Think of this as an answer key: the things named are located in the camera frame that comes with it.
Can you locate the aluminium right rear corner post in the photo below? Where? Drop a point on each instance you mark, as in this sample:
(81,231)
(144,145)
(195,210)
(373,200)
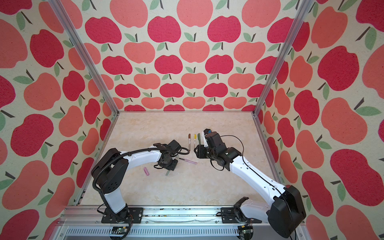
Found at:
(288,45)

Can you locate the aluminium corner post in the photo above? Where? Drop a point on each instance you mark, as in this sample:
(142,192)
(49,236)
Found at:
(70,29)
(288,45)

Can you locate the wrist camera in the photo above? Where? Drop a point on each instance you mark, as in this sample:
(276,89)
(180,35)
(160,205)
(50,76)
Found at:
(211,139)
(174,146)

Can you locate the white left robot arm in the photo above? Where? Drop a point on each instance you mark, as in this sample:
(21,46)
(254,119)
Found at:
(109,172)

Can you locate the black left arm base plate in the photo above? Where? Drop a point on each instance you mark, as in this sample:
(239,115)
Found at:
(127,215)

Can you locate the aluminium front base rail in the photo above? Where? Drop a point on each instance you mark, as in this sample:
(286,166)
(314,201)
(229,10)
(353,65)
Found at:
(158,223)

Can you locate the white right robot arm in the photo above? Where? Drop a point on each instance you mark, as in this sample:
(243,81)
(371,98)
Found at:
(283,210)

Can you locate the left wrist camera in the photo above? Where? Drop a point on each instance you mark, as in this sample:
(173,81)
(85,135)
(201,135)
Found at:
(174,146)

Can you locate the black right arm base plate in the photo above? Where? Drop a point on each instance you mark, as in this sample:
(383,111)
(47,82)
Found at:
(235,216)

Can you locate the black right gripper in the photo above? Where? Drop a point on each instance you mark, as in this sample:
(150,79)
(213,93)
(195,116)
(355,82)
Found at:
(198,151)

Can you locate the aluminium left rear corner post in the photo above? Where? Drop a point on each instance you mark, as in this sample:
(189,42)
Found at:
(70,29)

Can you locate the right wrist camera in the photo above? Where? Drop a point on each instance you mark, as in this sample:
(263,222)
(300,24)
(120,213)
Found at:
(211,139)

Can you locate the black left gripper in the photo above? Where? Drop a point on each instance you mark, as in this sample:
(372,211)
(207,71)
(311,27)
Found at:
(173,167)

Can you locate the purple pen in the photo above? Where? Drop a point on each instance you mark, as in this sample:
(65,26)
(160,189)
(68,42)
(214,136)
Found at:
(188,161)

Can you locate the pink pen cap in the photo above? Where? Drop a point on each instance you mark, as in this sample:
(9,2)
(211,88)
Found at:
(146,171)

